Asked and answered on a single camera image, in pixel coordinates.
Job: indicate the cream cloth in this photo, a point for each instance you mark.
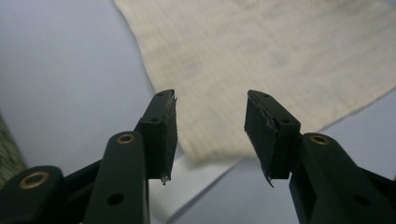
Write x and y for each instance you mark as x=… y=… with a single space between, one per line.
x=249 y=56

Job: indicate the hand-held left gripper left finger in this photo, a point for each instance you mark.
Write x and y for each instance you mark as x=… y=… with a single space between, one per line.
x=130 y=161

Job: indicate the green plastic basket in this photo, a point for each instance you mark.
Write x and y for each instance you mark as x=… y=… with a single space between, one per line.
x=9 y=155

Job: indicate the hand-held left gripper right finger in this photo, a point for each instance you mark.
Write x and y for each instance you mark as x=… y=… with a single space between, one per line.
x=299 y=155

